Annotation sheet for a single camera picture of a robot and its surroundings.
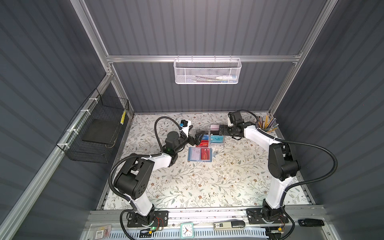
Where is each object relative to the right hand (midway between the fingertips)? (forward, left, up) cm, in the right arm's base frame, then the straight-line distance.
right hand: (226, 131), depth 97 cm
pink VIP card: (+3, +8, +1) cm, 8 cm away
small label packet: (-54, +63, -6) cm, 83 cm away
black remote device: (-50, -34, -6) cm, 61 cm away
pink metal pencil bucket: (-4, -25, +5) cm, 25 cm away
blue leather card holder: (-13, +14, -8) cm, 21 cm away
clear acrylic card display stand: (-1, +7, -3) cm, 8 cm away
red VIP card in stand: (-6, +15, -6) cm, 17 cm away
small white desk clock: (-54, +24, -7) cm, 59 cm away
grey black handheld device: (-51, +5, -6) cm, 52 cm away
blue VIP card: (-2, +14, -3) cm, 14 cm away
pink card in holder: (-12, +20, -8) cm, 25 cm away
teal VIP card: (-3, +6, -4) cm, 8 cm away
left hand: (-7, +19, +11) cm, 23 cm away
